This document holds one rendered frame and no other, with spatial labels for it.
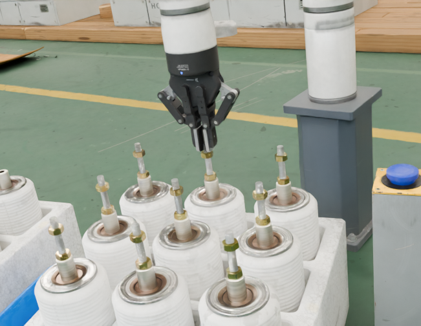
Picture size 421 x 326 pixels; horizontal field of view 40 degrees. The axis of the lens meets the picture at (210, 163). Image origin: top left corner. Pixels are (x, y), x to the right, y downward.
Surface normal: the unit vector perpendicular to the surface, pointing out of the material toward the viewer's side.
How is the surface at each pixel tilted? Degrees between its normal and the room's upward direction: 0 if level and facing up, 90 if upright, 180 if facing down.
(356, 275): 0
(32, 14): 90
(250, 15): 90
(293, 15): 90
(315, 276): 0
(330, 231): 0
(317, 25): 90
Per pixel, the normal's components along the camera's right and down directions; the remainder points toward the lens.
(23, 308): 0.91, 0.01
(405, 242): -0.34, 0.43
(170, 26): -0.64, 0.25
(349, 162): 0.14, 0.39
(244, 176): -0.13, -0.91
